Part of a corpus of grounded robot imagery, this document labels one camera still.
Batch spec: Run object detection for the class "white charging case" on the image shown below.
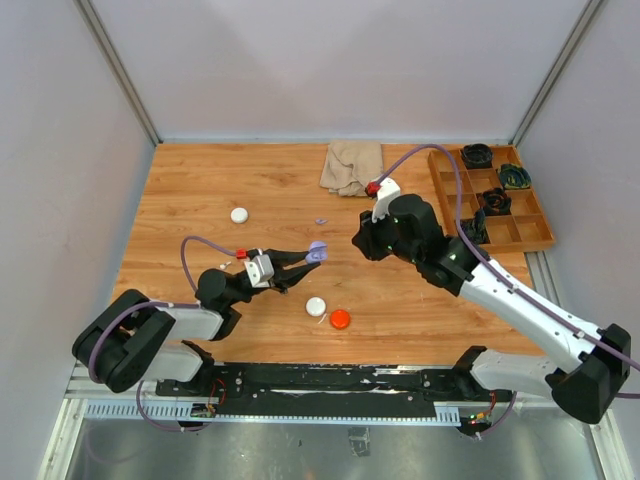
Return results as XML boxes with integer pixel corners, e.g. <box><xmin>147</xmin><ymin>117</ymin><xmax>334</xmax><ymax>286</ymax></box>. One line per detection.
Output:
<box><xmin>230</xmin><ymin>207</ymin><xmax>249</xmax><ymax>224</ymax></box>
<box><xmin>305</xmin><ymin>296</ymin><xmax>326</xmax><ymax>317</ymax></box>

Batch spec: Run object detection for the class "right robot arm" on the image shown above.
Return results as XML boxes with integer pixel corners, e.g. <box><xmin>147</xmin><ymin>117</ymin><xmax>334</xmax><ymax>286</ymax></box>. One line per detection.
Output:
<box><xmin>352</xmin><ymin>194</ymin><xmax>632</xmax><ymax>424</ymax></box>

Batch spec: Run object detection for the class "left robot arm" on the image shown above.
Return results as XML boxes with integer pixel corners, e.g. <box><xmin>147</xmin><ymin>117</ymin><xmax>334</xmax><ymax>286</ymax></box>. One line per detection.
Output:
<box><xmin>71</xmin><ymin>247</ymin><xmax>322</xmax><ymax>396</ymax></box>

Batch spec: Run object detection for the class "dark green rolled sock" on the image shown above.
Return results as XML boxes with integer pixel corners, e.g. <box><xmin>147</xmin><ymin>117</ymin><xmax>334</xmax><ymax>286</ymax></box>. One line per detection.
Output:
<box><xmin>460</xmin><ymin>208</ymin><xmax>490</xmax><ymax>245</ymax></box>

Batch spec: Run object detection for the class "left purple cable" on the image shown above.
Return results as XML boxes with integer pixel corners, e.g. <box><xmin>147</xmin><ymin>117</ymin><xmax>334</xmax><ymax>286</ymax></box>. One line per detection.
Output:
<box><xmin>89</xmin><ymin>235</ymin><xmax>249</xmax><ymax>434</ymax></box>

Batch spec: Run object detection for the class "purple charging case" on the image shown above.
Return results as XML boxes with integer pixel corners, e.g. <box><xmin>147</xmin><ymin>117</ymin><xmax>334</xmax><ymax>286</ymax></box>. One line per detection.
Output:
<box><xmin>305</xmin><ymin>241</ymin><xmax>328</xmax><ymax>264</ymax></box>

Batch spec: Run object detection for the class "beige cloth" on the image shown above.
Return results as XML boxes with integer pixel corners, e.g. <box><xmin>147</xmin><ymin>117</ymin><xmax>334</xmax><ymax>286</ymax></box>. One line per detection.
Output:
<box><xmin>319</xmin><ymin>141</ymin><xmax>384</xmax><ymax>197</ymax></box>

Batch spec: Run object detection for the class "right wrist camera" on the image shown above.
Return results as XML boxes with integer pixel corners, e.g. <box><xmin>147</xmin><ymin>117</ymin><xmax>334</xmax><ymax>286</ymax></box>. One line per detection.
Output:
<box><xmin>365</xmin><ymin>178</ymin><xmax>401</xmax><ymax>223</ymax></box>

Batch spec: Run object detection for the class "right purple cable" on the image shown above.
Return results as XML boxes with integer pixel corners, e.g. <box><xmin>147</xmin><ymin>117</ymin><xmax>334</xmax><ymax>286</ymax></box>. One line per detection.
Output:
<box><xmin>369</xmin><ymin>144</ymin><xmax>640</xmax><ymax>441</ymax></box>

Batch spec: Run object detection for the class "black orange rolled sock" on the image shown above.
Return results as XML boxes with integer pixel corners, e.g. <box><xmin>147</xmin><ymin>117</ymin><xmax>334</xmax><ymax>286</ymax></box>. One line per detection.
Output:
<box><xmin>479</xmin><ymin>188</ymin><xmax>512</xmax><ymax>216</ymax></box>

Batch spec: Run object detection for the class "purple cable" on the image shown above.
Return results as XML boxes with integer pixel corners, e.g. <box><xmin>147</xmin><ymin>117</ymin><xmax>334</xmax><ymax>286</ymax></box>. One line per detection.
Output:
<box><xmin>89</xmin><ymin>235</ymin><xmax>249</xmax><ymax>434</ymax></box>
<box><xmin>369</xmin><ymin>144</ymin><xmax>640</xmax><ymax>441</ymax></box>

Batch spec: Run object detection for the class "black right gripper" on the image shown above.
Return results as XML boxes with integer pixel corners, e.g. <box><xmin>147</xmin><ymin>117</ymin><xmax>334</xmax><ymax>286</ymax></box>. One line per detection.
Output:
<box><xmin>353</xmin><ymin>202</ymin><xmax>421</xmax><ymax>266</ymax></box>

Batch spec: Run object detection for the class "blue yellow rolled sock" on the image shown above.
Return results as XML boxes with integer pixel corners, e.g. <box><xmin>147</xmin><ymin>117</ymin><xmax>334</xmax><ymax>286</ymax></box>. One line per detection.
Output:
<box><xmin>497</xmin><ymin>163</ymin><xmax>532</xmax><ymax>190</ymax></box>

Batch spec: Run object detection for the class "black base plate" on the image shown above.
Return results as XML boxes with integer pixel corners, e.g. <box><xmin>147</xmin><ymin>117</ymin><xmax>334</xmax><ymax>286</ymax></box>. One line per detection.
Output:
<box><xmin>155</xmin><ymin>363</ymin><xmax>512</xmax><ymax>422</ymax></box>

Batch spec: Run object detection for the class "orange earbud charging case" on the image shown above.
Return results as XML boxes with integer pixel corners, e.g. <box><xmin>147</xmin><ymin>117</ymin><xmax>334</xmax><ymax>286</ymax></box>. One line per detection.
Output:
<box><xmin>329</xmin><ymin>309</ymin><xmax>351</xmax><ymax>330</ymax></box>

